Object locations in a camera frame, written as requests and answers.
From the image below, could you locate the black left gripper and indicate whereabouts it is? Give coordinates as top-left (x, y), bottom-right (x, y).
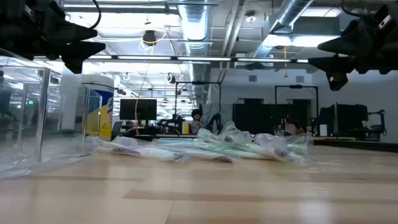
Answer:
top-left (0, 0), bottom-right (106, 75)

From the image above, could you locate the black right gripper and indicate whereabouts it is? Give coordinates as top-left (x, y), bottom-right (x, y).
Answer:
top-left (308, 2), bottom-right (398, 91)

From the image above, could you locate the disinfecting wipes canister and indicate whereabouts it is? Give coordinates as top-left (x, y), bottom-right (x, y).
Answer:
top-left (81, 73), bottom-right (115, 142)

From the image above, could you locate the black ceiling-mounted device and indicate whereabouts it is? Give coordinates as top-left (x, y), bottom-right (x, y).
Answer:
top-left (142, 29), bottom-right (158, 47)

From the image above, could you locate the clear acrylic organizer box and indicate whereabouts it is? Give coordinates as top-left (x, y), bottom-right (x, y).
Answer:
top-left (0, 48), bottom-right (103, 181)

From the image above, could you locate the person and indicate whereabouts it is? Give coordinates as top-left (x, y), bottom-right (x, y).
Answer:
top-left (281, 116), bottom-right (304, 136)
top-left (190, 108), bottom-right (206, 135)

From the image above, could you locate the black computer monitor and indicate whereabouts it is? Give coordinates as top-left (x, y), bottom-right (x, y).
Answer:
top-left (119, 98), bottom-right (158, 121)

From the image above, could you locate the long ceiling light bar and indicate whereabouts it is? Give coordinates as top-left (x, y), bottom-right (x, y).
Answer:
top-left (86, 55), bottom-right (309, 64)

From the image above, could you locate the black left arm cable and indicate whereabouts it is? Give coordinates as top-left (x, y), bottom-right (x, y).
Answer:
top-left (89, 0), bottom-right (102, 30)

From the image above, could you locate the black station frame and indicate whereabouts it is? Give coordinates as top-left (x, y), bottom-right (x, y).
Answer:
top-left (175, 81), bottom-right (222, 135)
top-left (274, 84), bottom-right (320, 135)

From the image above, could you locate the yellow hanging cord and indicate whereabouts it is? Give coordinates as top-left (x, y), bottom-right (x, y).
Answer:
top-left (283, 46), bottom-right (289, 78)

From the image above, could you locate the silver ventilation duct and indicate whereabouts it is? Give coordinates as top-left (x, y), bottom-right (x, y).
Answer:
top-left (251, 0), bottom-right (315, 60)
top-left (177, 0), bottom-right (214, 103)

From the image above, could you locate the black partition wall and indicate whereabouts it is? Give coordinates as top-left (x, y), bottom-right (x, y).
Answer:
top-left (232, 102), bottom-right (312, 138)

